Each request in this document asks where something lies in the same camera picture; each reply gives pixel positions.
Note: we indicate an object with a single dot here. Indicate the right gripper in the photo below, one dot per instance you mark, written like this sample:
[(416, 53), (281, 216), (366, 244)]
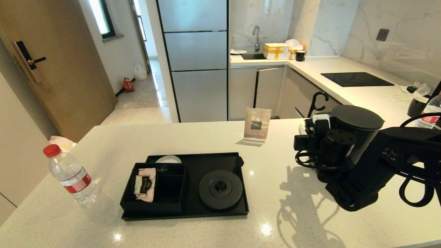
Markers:
[(311, 141)]

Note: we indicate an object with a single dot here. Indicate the black electric kettle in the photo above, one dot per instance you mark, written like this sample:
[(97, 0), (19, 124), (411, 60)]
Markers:
[(358, 117)]

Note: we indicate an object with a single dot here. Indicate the clear plastic water bottle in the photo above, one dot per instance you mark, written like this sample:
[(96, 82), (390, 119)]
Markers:
[(72, 175), (432, 106)]

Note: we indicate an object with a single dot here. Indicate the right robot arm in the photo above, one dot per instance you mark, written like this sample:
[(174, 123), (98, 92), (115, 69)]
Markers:
[(372, 172)]

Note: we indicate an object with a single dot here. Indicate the small black cup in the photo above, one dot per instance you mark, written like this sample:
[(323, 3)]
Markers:
[(300, 55)]

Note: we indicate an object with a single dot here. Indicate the black round kettle base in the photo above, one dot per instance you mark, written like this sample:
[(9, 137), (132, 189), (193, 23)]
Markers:
[(220, 193)]

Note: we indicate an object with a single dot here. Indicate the pink tea bag packet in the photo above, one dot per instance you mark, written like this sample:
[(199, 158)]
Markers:
[(144, 186)]

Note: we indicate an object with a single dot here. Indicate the grey drawer cabinet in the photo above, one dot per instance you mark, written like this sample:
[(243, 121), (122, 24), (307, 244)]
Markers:
[(296, 93)]

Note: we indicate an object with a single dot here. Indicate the QR code sign stand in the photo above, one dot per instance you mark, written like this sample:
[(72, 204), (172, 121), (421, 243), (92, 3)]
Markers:
[(256, 124)]

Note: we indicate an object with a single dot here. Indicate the grey cabinet door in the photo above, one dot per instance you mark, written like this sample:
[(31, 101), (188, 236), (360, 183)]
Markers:
[(241, 96), (268, 93)]

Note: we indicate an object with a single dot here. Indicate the black power plug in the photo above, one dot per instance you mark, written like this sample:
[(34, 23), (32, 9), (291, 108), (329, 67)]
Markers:
[(238, 162)]

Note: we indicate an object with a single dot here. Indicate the black induction cooktop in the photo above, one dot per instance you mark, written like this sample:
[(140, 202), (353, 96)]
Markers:
[(356, 79)]

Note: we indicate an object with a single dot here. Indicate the large yellow taped box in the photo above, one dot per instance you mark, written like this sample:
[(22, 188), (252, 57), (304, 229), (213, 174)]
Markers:
[(276, 51)]

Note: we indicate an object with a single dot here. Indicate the white crumpled tissue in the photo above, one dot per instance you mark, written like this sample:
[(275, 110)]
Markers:
[(293, 42)]

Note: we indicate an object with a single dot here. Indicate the kitchen sink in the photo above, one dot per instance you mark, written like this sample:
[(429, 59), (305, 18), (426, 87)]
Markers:
[(254, 56)]

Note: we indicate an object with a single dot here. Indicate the white cloth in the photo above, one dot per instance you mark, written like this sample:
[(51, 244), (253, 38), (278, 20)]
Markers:
[(238, 51)]

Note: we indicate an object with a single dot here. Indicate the chrome faucet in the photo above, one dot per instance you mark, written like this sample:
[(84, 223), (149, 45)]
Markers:
[(257, 37)]

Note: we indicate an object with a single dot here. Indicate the black serving tray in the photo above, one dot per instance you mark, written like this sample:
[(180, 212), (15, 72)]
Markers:
[(193, 162)]

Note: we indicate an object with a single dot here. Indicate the black mug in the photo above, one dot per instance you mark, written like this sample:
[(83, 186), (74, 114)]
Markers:
[(416, 107)]

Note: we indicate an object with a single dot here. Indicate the crumpled clear plastic wrap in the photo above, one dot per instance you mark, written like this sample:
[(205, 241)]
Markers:
[(419, 89)]

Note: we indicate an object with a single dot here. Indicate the silver refrigerator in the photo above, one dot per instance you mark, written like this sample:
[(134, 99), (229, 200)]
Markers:
[(196, 51)]

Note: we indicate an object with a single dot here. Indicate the white round coaster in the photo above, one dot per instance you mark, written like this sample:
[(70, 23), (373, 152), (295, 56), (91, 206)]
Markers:
[(168, 159)]

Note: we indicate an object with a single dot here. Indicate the black compartment box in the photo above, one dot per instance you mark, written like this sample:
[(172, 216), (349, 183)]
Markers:
[(168, 189)]

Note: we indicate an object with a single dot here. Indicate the red bag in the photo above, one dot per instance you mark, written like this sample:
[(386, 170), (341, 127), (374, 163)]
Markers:
[(128, 85)]

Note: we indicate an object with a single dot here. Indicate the dark framed window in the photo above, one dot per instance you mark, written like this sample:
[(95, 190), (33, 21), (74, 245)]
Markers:
[(100, 17)]

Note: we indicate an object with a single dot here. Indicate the white yellow plastic bag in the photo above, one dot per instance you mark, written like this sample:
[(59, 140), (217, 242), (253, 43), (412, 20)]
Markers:
[(63, 142)]

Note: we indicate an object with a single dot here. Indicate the brown wooden door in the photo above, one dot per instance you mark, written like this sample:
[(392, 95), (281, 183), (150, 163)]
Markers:
[(69, 69)]

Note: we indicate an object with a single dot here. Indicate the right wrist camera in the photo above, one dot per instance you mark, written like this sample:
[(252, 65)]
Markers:
[(322, 120)]

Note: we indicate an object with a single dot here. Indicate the grey wall socket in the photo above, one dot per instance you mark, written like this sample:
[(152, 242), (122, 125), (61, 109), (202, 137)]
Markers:
[(382, 34)]

